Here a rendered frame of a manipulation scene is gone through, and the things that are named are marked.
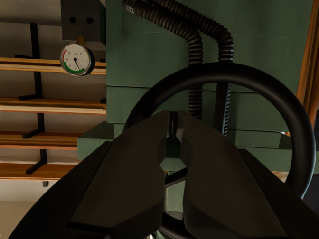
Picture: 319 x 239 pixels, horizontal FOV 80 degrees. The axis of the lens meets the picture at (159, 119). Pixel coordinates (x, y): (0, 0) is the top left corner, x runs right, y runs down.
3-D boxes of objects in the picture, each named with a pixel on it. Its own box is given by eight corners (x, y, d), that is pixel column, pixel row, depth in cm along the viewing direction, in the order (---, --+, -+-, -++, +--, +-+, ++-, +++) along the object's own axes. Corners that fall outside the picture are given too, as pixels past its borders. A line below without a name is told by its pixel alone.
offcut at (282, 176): (270, 163, 52) (268, 178, 53) (283, 169, 49) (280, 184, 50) (280, 162, 53) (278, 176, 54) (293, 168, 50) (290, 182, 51)
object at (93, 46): (98, -2, 38) (99, 41, 39) (115, 19, 50) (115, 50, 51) (57, -3, 38) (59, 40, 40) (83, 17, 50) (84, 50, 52)
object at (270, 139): (281, 132, 45) (278, 148, 46) (245, 116, 66) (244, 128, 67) (114, 123, 47) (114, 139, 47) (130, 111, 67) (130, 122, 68)
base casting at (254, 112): (298, 94, 44) (291, 133, 45) (224, 87, 100) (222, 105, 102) (103, 85, 45) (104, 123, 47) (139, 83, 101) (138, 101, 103)
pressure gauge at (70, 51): (89, 32, 37) (90, 76, 38) (97, 37, 40) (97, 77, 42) (57, 32, 37) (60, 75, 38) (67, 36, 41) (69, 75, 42)
